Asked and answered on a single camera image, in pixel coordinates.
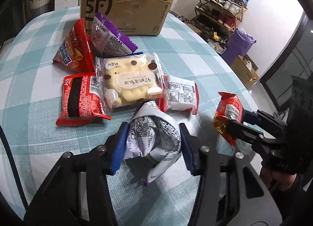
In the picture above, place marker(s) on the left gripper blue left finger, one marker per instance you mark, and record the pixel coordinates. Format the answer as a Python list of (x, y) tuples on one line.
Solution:
[(119, 147)]

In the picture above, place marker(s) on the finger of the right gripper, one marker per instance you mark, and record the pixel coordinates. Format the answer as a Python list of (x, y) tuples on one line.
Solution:
[(254, 117), (242, 132)]

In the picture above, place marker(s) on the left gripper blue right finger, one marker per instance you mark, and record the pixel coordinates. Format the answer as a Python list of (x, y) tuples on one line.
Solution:
[(186, 148)]

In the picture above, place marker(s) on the red yellow snack bag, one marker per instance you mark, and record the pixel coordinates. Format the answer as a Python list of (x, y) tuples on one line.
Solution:
[(229, 108)]

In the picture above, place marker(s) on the white red snack pack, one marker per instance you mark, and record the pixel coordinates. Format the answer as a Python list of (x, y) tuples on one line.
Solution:
[(180, 95)]

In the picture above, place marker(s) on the red black snack pack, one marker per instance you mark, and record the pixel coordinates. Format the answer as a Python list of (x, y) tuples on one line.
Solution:
[(81, 102)]

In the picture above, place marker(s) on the clear cream biscuit pack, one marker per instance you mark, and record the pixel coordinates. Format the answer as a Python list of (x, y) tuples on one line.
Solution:
[(128, 80)]

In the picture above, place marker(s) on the red triangular chip bag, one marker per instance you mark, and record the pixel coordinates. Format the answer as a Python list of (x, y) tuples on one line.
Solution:
[(75, 51)]

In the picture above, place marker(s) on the blue cookie pack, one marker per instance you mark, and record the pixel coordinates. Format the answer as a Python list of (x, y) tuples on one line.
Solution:
[(135, 53)]

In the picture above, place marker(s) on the right hand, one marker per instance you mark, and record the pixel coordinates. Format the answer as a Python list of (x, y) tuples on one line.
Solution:
[(284, 181)]

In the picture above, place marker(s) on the cardboard box on floor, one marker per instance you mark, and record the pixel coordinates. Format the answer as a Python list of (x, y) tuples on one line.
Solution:
[(244, 71)]

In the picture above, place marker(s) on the wooden shoe rack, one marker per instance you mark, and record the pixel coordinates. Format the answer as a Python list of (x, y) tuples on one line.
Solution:
[(219, 18)]

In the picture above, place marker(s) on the SF cardboard box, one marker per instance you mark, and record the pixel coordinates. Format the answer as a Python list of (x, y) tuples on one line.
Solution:
[(131, 17)]

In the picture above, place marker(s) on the woven laundry basket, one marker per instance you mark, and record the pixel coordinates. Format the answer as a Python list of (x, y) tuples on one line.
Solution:
[(38, 7)]

